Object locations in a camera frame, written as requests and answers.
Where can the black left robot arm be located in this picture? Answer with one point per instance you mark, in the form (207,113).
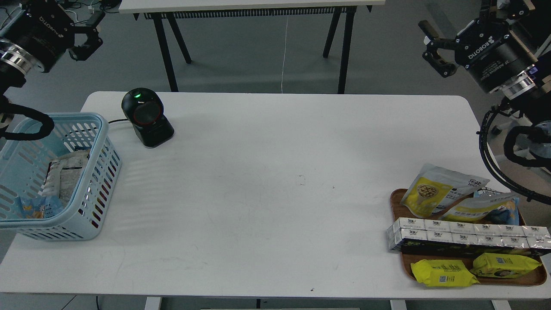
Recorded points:
(11,78)

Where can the white robot stand base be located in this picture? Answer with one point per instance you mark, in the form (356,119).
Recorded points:
(524,144)

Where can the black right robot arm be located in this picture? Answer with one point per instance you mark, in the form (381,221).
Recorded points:
(526,96)

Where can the yellow snack pack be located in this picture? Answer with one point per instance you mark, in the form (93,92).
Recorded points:
(503,266)
(443,273)

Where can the yellow silver snack pouch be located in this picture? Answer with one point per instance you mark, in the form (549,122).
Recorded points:
(473,210)

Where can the yellow snack pack left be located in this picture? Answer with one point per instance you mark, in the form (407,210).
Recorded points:
(443,273)

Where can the white snack bag in basket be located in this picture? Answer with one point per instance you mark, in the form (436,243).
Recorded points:
(63,174)

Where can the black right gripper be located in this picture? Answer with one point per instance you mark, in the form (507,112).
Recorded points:
(494,55)

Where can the silver multipack snack box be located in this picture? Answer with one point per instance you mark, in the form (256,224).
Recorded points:
(445,238)

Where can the brown wooden tray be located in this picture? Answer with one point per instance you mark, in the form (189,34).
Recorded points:
(536,277)

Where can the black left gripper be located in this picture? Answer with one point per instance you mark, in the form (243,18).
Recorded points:
(41,33)

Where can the light blue plastic basket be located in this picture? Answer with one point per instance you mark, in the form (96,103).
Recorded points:
(24,166)

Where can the blue snack bag in basket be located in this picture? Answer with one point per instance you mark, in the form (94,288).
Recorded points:
(42,207)

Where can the yellow white bean snack pouch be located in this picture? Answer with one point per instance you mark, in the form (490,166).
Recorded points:
(436,188)

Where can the black barcode scanner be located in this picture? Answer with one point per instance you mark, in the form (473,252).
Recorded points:
(145,111)

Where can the yellow snack pack right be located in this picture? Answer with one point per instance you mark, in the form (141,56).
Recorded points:
(503,266)

